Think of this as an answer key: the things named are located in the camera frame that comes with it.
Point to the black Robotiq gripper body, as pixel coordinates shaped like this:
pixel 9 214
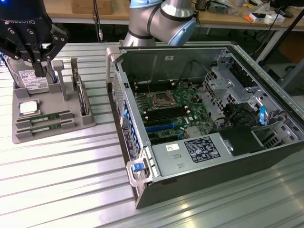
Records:
pixel 23 14

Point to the green RAM stick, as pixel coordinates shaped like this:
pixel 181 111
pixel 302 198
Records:
pixel 50 115
pixel 47 126

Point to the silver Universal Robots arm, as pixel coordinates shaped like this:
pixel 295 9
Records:
pixel 147 21

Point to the RAM slot white latches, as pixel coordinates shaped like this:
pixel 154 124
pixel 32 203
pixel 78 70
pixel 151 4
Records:
pixel 154 86
pixel 153 82
pixel 167 114
pixel 165 109

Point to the wooden workbench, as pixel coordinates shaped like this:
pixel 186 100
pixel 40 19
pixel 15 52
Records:
pixel 59 8

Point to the hard disk in blue caddy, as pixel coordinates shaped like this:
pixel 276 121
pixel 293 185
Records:
pixel 33 82

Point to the CPU chip silver lid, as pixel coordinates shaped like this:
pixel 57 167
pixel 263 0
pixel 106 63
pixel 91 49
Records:
pixel 28 108

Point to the grey plastic parts rack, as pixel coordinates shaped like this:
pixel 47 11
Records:
pixel 47 135

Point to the metal CPU locking lever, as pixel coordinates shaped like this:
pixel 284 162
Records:
pixel 148 86

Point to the CPU socket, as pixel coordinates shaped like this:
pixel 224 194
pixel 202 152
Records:
pixel 162 98

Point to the black expansion slot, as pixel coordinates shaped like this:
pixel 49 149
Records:
pixel 161 122
pixel 164 136

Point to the blue expansion slot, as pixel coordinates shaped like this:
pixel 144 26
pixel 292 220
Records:
pixel 161 128

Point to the blue release latch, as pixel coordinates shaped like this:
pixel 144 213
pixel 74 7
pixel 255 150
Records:
pixel 137 167

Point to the green motherboard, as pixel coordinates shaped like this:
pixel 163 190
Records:
pixel 192 107

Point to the grey power supply unit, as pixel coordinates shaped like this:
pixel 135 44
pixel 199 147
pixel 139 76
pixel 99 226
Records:
pixel 166 161

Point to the silver chipset heatsink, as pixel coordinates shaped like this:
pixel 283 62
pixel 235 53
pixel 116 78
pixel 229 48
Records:
pixel 193 133

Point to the grey metal device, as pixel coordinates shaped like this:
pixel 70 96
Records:
pixel 221 7

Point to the metal disk bay cage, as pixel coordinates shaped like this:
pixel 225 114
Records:
pixel 221 83

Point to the open black PC case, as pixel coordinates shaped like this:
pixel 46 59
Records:
pixel 190 187

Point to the black plastic fan shroud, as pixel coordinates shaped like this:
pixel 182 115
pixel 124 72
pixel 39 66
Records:
pixel 237 140

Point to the white orange small box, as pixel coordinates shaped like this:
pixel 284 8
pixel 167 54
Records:
pixel 273 19

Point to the black slanted pole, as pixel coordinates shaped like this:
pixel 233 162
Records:
pixel 280 37

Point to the graphics card with metal bracket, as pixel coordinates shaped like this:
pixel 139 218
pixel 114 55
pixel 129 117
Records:
pixel 82 99

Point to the aluminium frame rail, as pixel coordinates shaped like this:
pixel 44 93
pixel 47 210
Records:
pixel 273 78

